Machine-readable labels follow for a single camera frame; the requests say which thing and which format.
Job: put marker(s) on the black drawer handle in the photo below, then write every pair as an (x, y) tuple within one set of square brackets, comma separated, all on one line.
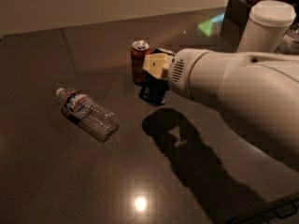
[(286, 211)]

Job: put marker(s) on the white lidded canister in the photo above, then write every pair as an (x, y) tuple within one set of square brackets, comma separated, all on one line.
[(268, 21)]

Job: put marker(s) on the black box on counter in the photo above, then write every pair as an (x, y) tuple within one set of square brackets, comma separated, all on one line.
[(234, 22)]

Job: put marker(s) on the blue pepsi can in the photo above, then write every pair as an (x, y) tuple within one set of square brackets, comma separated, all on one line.
[(154, 91)]

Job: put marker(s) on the red coca-cola can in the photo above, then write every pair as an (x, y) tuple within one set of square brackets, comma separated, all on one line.
[(139, 49)]

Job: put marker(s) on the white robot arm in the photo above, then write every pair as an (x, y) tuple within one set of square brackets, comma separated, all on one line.
[(256, 93)]

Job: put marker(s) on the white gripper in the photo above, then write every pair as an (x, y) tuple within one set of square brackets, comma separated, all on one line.
[(179, 72)]

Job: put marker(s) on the clear plastic water bottle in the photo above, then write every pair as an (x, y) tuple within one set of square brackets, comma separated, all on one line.
[(91, 117)]

